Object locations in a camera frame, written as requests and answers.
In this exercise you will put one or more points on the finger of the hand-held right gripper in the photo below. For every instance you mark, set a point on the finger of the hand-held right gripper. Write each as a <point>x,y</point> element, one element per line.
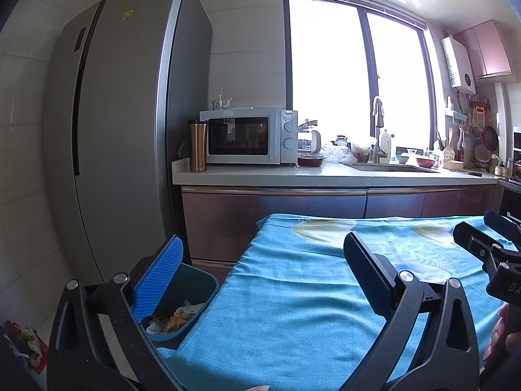
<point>476,244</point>
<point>504,226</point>

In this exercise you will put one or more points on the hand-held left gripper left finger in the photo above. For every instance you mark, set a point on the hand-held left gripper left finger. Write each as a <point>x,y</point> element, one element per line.
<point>158,281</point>

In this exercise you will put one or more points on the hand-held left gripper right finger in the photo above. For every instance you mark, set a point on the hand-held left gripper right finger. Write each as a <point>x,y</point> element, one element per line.
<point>368,277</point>

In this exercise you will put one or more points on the blue grey waste bin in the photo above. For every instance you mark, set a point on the blue grey waste bin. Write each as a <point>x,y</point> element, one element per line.
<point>195,289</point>

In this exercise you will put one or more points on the paper cup blue dots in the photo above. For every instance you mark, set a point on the paper cup blue dots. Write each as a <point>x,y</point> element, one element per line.
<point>189,307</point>

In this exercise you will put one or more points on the gold snack packet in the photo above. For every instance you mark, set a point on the gold snack packet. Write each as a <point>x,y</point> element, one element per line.
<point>175,322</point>

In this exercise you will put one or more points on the person's right hand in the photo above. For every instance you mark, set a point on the person's right hand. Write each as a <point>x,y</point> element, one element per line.
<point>498,330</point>

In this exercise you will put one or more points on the person's left hand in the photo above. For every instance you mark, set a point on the person's left hand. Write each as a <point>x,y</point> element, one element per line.
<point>257,388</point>

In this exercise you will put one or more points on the black oven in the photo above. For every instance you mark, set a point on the black oven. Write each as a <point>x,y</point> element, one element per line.
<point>511,199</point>

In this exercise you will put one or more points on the blue floral cloth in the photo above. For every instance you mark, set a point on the blue floral cloth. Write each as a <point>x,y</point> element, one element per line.
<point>293,301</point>

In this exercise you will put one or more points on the cream round container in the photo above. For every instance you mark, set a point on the cream round container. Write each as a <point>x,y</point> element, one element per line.
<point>452,165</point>

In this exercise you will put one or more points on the hanging frying pan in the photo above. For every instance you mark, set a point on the hanging frying pan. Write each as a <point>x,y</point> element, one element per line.
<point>491,137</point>

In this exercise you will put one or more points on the white slotted spatula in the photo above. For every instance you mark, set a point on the white slotted spatula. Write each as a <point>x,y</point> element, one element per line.
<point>449,154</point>

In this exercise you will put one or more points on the red bowl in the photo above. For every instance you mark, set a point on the red bowl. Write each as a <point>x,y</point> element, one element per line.
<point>424,163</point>

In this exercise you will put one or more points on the kitchen counter with cabinets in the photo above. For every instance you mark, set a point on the kitchen counter with cabinets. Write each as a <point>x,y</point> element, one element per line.
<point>285,203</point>

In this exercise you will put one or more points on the kitchen sink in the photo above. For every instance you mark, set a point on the kitchen sink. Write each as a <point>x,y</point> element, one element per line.
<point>395,167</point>

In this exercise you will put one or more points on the white bowl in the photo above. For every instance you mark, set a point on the white bowl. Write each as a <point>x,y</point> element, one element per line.
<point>402,159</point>

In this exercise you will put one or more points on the orange grater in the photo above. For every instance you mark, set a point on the orange grater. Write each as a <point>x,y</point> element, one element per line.
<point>480,115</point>

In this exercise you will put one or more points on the plastic covered bowl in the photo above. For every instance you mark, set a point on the plastic covered bowl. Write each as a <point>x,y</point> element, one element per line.
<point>361,152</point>

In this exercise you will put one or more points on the clear plastic bag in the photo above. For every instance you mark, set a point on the clear plastic bag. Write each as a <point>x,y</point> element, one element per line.
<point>340,155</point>

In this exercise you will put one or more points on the dark round food container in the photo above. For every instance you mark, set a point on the dark round food container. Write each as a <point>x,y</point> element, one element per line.
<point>310,161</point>

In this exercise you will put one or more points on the white soap bottle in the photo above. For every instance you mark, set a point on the white soap bottle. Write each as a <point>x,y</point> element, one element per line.
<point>388,148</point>

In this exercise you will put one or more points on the metal kitchen faucet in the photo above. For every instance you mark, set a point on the metal kitchen faucet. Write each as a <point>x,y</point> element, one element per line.
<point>378,142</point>

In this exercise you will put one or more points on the copper travel tumbler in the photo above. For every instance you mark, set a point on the copper travel tumbler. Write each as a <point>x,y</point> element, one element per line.
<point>197,148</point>

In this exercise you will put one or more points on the glass jar dark lid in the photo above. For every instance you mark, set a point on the glass jar dark lid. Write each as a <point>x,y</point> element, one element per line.
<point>341,141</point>

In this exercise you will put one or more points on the glass kettle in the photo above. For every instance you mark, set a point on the glass kettle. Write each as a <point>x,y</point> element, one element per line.
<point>311,140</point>

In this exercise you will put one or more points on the red printed bag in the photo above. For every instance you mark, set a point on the red printed bag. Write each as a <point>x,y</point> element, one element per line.
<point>24,346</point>

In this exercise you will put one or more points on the grey refrigerator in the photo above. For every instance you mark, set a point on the grey refrigerator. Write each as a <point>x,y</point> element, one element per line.
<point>122,130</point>

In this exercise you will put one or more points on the white microwave oven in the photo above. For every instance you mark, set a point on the white microwave oven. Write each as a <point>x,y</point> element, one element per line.
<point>240,138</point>

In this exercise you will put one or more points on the white water heater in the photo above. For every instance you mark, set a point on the white water heater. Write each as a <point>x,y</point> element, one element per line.
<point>460,63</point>

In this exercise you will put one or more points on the small white ornament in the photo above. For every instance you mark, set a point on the small white ornament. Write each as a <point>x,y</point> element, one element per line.
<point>223,102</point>

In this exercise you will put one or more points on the dark framed window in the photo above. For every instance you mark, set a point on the dark framed window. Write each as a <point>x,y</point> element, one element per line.
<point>325,69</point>

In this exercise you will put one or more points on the wall knife rack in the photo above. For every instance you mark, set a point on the wall knife rack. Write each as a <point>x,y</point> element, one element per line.
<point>456,114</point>

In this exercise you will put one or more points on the pink wall cabinet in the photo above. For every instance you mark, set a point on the pink wall cabinet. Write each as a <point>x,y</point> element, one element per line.
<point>486,49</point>

